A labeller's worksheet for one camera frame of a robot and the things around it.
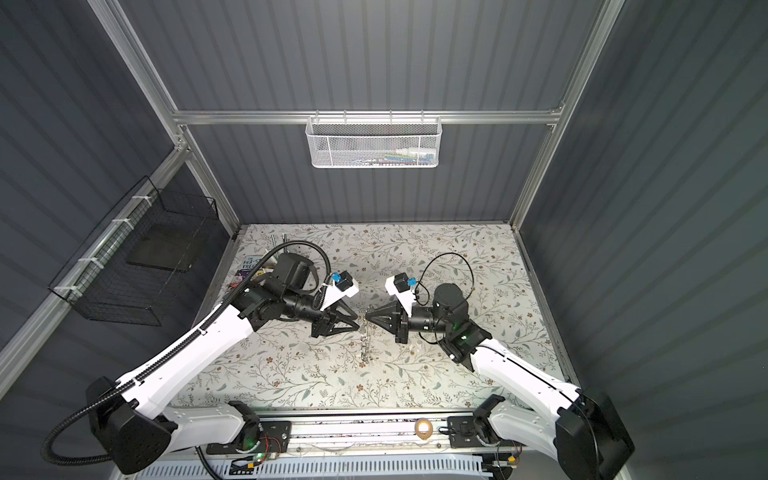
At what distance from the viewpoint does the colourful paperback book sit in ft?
3.41

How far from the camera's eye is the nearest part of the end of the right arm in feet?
2.06

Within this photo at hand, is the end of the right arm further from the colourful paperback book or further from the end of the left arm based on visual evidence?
the colourful paperback book

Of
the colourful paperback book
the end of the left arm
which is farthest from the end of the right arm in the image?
the colourful paperback book

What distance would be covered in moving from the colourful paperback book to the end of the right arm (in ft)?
1.97
